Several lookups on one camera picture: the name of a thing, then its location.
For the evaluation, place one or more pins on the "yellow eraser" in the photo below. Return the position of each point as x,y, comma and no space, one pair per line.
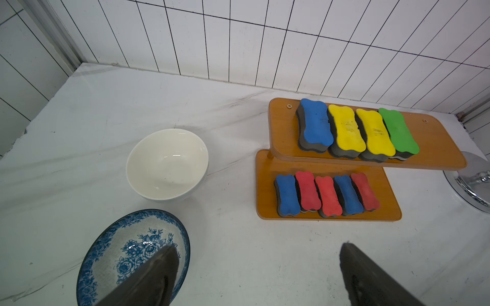
348,142
379,148

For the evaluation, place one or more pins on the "blue eraser top shelf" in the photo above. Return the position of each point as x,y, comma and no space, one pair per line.
314,126

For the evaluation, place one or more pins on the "blue floral plate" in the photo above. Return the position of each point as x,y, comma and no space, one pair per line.
124,246

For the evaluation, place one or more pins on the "green eraser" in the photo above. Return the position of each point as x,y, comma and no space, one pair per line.
400,135

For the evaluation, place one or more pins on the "red eraser bottom middle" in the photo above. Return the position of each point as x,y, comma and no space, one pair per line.
329,198

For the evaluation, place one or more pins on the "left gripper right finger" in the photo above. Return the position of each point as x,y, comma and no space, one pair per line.
367,283

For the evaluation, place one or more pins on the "two-tier wooden shelf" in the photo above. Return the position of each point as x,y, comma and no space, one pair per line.
438,151

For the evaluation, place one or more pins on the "white ceramic bowl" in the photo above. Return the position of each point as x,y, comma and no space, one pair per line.
167,165

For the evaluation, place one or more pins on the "red eraser bottom right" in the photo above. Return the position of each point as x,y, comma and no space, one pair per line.
366,194

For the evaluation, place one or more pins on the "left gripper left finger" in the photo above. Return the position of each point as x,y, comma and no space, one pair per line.
151,284

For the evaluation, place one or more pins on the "chrome glass holder stand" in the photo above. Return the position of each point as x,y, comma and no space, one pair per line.
472,182

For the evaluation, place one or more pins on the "blue eraser bottom left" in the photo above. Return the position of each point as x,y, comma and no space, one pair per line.
286,193

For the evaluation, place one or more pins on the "red eraser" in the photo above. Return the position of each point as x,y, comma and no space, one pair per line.
329,198
366,194
309,197

